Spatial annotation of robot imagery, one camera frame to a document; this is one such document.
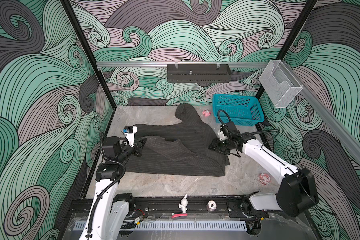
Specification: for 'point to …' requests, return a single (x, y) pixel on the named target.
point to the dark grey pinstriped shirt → (182, 148)
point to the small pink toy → (206, 113)
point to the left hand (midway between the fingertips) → (145, 138)
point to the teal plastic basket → (243, 109)
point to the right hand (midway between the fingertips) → (211, 149)
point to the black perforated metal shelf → (198, 73)
